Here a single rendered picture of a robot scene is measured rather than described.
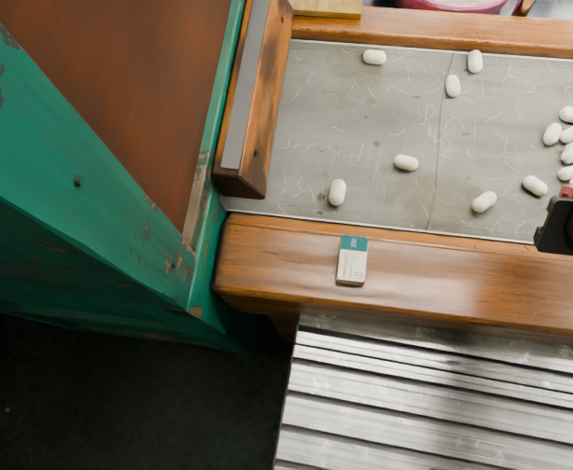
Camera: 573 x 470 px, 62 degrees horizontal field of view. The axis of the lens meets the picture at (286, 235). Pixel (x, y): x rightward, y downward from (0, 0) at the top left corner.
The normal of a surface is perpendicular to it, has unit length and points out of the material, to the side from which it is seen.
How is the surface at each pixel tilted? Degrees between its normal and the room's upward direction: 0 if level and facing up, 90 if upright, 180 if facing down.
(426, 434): 0
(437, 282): 0
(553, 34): 0
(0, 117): 90
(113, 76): 90
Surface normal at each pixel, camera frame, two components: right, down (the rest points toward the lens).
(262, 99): 0.89, -0.01
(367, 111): -0.06, -0.31
